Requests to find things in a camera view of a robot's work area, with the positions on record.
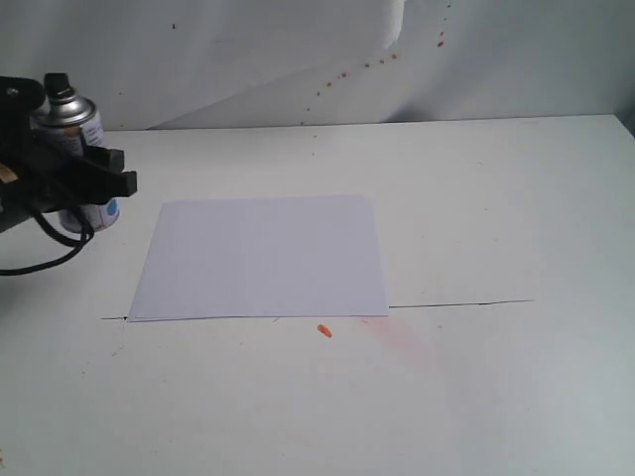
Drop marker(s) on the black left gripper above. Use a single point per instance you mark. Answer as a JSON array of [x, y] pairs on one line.
[[49, 178]]

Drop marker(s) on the white spray paint can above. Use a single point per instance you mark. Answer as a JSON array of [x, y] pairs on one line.
[[73, 121]]

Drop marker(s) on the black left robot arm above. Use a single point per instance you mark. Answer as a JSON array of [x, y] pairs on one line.
[[7, 218]]

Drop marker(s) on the white backdrop cloth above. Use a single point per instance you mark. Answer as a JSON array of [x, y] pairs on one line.
[[225, 64]]

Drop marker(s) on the white paper sheet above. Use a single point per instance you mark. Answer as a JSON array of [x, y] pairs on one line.
[[312, 256]]

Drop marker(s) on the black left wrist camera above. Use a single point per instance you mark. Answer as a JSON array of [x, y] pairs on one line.
[[20, 97]]

